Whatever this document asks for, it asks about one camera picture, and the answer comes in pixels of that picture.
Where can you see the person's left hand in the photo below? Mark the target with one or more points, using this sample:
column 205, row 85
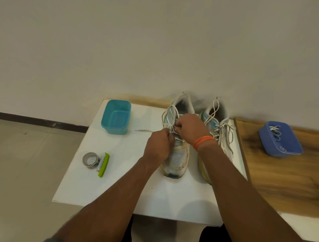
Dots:
column 158, row 147

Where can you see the person's right hand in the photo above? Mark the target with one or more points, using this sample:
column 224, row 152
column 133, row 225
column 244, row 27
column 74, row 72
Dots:
column 194, row 128

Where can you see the worn white sneaker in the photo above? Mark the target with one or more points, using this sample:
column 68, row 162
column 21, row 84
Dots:
column 177, row 159
column 203, row 172

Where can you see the person's left forearm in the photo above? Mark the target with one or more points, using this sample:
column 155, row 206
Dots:
column 107, row 202

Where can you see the person's right forearm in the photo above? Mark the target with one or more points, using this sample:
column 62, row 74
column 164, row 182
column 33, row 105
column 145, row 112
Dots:
column 244, row 197

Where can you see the orange thread wristband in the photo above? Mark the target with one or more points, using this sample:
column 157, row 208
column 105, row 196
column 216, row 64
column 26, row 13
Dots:
column 204, row 141

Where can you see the teal plastic container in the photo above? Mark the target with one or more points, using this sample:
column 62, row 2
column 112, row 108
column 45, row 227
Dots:
column 114, row 119

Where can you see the green utility cutter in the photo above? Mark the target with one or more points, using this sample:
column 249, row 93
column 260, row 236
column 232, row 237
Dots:
column 104, row 167

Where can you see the grey tape roll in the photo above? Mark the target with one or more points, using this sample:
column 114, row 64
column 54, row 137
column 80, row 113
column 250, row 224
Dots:
column 90, row 165

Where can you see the blue plastic container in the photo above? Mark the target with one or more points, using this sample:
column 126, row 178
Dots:
column 294, row 144

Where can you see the black trousers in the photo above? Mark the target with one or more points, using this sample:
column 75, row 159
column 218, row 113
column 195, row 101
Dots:
column 214, row 234

